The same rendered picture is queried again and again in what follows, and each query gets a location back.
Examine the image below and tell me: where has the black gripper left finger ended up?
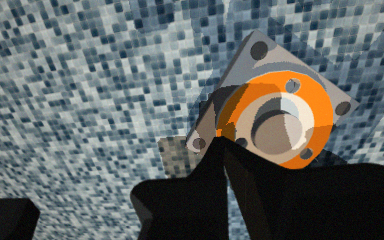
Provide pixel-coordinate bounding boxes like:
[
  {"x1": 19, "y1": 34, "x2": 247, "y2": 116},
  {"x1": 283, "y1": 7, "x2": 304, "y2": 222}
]
[{"x1": 130, "y1": 137, "x2": 229, "y2": 240}]

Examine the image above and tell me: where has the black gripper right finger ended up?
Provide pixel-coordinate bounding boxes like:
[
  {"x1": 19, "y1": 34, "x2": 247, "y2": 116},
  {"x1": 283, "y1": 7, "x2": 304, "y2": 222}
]
[{"x1": 219, "y1": 136, "x2": 384, "y2": 240}]

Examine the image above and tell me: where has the orange round plate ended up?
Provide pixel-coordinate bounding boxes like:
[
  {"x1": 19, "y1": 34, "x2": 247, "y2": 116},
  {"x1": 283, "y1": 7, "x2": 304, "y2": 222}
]
[{"x1": 215, "y1": 70, "x2": 333, "y2": 169}]

